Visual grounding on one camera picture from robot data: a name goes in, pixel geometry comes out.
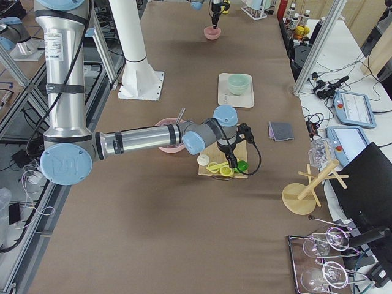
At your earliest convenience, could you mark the grey folded cloth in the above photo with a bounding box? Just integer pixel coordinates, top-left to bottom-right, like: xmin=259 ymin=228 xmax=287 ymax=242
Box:
xmin=268 ymin=122 xmax=294 ymax=141

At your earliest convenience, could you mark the small pink bowl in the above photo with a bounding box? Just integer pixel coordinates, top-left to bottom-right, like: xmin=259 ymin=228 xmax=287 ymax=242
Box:
xmin=203 ymin=26 xmax=222 ymax=40

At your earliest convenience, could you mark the purple cloth underneath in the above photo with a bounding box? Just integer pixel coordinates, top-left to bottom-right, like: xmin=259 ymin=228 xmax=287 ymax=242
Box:
xmin=268 ymin=125 xmax=276 ymax=140

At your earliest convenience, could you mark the teach pendant lower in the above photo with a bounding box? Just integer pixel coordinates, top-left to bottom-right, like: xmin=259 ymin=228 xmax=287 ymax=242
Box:
xmin=326 ymin=126 xmax=370 ymax=167

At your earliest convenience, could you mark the cream rabbit tray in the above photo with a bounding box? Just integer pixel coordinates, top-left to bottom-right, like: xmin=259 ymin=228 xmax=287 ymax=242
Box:
xmin=217 ymin=73 xmax=254 ymax=108

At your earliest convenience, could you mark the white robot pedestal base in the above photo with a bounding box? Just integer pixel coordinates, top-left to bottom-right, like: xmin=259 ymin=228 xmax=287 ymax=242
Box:
xmin=109 ymin=0 xmax=164 ymax=101

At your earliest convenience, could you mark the wooden cup rack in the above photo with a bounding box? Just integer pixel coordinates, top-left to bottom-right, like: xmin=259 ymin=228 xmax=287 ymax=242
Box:
xmin=282 ymin=159 xmax=349 ymax=216

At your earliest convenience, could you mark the wine glass upper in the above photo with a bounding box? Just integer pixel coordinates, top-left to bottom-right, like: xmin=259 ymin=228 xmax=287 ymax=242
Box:
xmin=303 ymin=227 xmax=349 ymax=258

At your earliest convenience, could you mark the teach pendant upper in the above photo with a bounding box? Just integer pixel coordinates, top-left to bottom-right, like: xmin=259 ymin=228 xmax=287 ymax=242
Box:
xmin=334 ymin=91 xmax=377 ymax=129

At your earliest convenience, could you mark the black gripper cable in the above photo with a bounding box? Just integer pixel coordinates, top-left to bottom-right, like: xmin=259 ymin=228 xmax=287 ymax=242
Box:
xmin=233 ymin=122 xmax=262 ymax=176

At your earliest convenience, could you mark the yellow plastic knife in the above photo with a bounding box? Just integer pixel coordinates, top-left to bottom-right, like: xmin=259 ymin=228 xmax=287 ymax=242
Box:
xmin=206 ymin=162 xmax=229 ymax=171

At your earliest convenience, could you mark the metal ice scoop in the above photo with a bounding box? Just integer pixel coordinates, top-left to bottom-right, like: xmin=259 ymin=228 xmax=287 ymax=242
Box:
xmin=176 ymin=107 xmax=186 ymax=124

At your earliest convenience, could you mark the aluminium frame post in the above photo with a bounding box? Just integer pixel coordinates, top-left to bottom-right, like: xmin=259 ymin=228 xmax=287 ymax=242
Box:
xmin=293 ymin=0 xmax=347 ymax=96

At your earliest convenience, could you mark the bamboo cutting board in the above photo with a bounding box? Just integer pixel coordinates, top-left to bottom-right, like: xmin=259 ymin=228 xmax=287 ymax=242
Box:
xmin=198 ymin=141 xmax=248 ymax=180

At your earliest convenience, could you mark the metal glass rack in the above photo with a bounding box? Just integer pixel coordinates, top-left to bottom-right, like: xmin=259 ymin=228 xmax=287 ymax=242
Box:
xmin=287 ymin=220 xmax=368 ymax=293

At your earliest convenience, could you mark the green bowl stack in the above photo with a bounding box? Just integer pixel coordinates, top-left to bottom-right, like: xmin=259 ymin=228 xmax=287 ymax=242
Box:
xmin=228 ymin=73 xmax=250 ymax=95

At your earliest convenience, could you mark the green lime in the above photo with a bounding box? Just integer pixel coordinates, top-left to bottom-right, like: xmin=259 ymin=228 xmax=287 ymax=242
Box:
xmin=233 ymin=160 xmax=248 ymax=173

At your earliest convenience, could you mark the black monitor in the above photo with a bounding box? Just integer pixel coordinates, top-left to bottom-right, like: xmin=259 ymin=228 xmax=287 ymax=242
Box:
xmin=326 ymin=143 xmax=391 ymax=230

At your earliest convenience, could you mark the large pink ice bowl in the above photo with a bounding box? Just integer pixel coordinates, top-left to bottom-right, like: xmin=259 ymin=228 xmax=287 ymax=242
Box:
xmin=155 ymin=118 xmax=185 ymax=154

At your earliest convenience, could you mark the lemon slice lower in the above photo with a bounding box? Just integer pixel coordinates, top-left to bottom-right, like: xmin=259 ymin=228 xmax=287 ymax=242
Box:
xmin=219 ymin=166 xmax=234 ymax=177

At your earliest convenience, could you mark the wine glass lower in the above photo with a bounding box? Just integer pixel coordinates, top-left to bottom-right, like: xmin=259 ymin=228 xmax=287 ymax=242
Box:
xmin=300 ymin=261 xmax=349 ymax=293

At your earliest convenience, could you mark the teach pendant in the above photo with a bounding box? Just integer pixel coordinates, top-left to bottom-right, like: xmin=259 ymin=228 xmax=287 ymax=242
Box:
xmin=326 ymin=126 xmax=370 ymax=167
xmin=334 ymin=91 xmax=377 ymax=129

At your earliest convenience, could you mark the wine glass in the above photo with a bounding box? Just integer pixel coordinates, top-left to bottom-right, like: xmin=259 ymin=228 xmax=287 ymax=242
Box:
xmin=300 ymin=261 xmax=349 ymax=293
xmin=303 ymin=227 xmax=349 ymax=258

